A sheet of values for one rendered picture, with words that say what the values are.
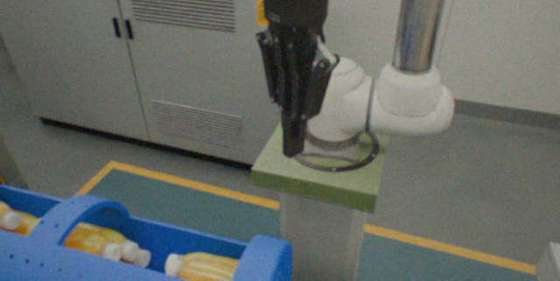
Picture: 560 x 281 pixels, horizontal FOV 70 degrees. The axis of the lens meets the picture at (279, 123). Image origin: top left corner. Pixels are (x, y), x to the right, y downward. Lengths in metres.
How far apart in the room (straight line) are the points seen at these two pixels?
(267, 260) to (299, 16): 0.45
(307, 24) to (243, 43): 1.81
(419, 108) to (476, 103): 2.55
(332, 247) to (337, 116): 0.47
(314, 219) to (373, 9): 2.29
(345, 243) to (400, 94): 0.54
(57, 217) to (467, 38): 3.02
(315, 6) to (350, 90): 0.67
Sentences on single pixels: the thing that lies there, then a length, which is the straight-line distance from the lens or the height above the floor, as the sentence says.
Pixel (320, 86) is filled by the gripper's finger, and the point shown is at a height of 1.59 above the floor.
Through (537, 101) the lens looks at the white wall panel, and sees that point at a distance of 3.68.
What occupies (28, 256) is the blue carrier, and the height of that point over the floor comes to 1.21.
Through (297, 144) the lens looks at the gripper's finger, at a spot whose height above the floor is 1.48.
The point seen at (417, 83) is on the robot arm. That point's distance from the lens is 1.07.
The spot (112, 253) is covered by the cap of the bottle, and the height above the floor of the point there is 1.16.
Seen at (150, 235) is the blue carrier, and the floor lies 1.06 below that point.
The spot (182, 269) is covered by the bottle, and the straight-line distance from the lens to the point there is 0.82.
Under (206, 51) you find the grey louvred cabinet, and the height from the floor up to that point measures 0.88.
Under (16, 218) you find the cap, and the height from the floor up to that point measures 1.10.
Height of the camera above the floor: 1.82
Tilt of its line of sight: 34 degrees down
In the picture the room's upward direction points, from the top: straight up
